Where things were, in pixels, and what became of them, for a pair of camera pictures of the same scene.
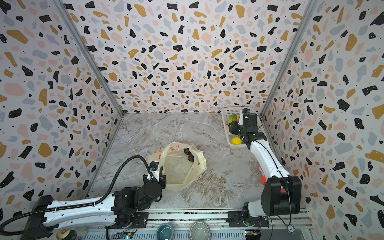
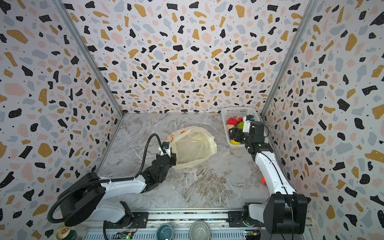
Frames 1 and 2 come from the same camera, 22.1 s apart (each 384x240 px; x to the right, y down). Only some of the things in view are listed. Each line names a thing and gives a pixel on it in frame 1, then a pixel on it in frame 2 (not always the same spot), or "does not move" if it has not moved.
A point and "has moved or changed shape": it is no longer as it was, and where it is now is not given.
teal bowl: x=164 y=231 does not move
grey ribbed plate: x=200 y=231 does not move
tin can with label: x=66 y=234 does not move
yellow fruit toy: x=236 y=140 does not move
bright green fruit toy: x=233 y=117 has moved or changed shape
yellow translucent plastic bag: x=180 y=172 -> x=192 y=146
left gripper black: x=162 y=180 -> x=172 y=158
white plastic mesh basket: x=226 y=112 does not move
